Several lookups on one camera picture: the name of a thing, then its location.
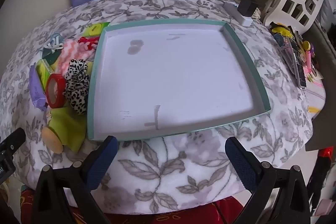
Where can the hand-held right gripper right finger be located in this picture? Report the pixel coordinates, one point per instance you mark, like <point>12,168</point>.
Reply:
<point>240,161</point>

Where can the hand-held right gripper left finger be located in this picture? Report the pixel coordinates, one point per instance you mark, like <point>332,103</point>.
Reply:
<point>103,161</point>

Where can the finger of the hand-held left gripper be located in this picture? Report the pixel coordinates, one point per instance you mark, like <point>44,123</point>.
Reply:
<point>14,140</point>

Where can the beige powder puff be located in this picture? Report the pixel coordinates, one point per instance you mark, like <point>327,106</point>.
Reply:
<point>52,140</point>

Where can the lime green cloth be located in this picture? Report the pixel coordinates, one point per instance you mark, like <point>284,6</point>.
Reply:
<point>71,127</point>

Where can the purple wipes packet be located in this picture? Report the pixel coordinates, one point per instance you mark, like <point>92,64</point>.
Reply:
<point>36,90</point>

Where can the red tape roll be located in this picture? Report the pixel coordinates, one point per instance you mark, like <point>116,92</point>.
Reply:
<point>56,91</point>

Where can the green tissue pack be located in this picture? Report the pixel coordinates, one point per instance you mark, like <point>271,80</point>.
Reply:
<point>95,29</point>
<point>44,72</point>

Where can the leopard print scrunchie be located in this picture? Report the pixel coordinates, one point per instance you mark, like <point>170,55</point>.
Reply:
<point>76,82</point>

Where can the green and yellow sponge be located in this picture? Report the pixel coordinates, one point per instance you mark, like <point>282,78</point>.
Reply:
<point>52,58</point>

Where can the pink fuzzy sock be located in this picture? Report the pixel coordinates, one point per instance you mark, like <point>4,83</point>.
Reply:
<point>74,54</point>

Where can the blue face mask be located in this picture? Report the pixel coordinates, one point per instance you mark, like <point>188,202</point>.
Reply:
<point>53,43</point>

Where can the teal-edged white shallow box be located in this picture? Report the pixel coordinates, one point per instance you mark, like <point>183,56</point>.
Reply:
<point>173,74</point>

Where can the red and pink pipe cleaners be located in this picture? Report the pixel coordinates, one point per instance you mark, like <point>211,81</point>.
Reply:
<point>89,42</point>

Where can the grey floral blanket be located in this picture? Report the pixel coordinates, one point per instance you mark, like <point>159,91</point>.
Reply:
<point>170,161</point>

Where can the pink pen with yellow ball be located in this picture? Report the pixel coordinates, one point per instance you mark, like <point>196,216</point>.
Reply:
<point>308,54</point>

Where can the white power strip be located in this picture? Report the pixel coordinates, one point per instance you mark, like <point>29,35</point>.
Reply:
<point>240,15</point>

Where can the black charger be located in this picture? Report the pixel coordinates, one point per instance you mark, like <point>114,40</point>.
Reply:
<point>248,6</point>

